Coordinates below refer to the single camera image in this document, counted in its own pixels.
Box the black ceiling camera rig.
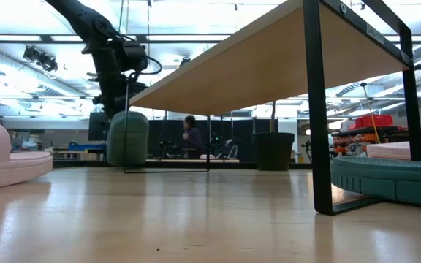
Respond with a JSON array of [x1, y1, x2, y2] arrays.
[[23, 46, 58, 73]]

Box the black table frame rails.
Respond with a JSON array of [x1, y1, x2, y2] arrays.
[[51, 159, 314, 170]]

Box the red plastic bin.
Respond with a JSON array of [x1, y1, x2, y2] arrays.
[[349, 115, 394, 131]]

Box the blue item on workbench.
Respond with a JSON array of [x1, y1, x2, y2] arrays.
[[67, 142, 105, 151]]

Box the pink rubber slide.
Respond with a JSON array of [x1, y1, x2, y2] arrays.
[[366, 137, 421, 163], [0, 117, 53, 193]]

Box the person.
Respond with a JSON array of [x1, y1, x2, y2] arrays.
[[182, 115, 205, 160]]

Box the thin yellow hanging cable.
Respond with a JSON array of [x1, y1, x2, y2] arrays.
[[359, 82, 382, 144]]

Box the black background monitor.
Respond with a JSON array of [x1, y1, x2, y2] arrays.
[[88, 112, 110, 142]]

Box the green plant in black pot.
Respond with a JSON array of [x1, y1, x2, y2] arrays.
[[251, 102, 295, 172]]

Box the wooden shelf with black frame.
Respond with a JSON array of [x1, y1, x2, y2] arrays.
[[124, 0, 421, 216]]

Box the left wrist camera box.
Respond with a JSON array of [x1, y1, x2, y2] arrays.
[[121, 39, 150, 73]]

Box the teal rubber slide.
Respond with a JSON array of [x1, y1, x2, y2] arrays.
[[106, 110, 150, 168], [330, 156, 421, 210]]

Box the black partition panels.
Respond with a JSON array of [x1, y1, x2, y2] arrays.
[[148, 118, 279, 164]]

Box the storage rack with orange bins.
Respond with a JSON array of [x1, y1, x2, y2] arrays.
[[330, 126, 421, 159]]

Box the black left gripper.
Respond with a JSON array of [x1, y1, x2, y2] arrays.
[[81, 38, 148, 118]]

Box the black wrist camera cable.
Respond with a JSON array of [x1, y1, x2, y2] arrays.
[[121, 34, 163, 76]]

